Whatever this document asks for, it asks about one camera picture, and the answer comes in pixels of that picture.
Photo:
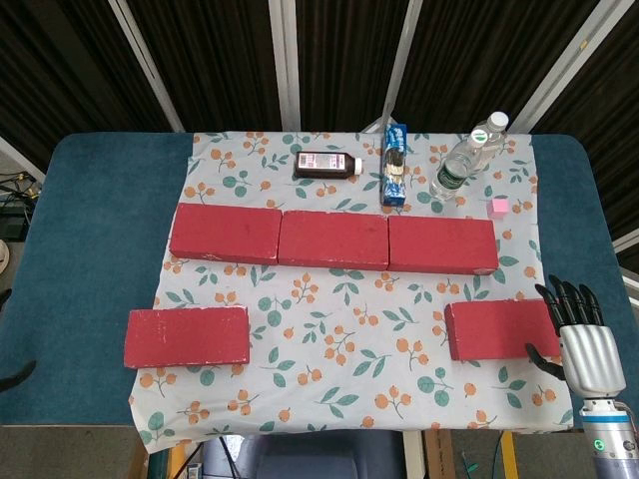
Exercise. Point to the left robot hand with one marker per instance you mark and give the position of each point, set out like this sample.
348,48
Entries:
15,379

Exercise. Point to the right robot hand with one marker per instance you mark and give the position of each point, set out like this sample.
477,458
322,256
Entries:
591,359

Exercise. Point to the red brick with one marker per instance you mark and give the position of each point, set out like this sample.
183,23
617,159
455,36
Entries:
442,244
499,329
224,232
332,239
187,336

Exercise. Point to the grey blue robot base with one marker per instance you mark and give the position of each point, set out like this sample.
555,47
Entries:
309,459

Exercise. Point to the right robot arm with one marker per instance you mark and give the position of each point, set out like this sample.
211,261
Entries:
611,439

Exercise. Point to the teal table cover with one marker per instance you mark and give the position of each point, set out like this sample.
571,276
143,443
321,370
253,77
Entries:
85,249

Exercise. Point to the pink cube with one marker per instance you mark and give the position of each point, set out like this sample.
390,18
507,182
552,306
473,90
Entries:
498,207

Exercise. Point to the green label water bottle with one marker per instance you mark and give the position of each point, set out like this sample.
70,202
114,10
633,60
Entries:
456,167

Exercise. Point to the white label water bottle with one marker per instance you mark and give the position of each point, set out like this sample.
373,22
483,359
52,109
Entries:
495,131

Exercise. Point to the blue cookie package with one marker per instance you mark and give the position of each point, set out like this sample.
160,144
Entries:
395,164

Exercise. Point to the floral print tablecloth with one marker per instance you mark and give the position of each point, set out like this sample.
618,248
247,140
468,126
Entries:
309,399

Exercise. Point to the brown medicine bottle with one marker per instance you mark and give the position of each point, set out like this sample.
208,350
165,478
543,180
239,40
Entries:
324,165

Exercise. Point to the dark brown pleated curtain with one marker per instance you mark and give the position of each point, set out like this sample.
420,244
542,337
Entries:
224,60

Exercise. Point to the white metal frame post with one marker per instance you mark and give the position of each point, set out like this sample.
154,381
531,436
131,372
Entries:
150,70
574,56
285,65
404,55

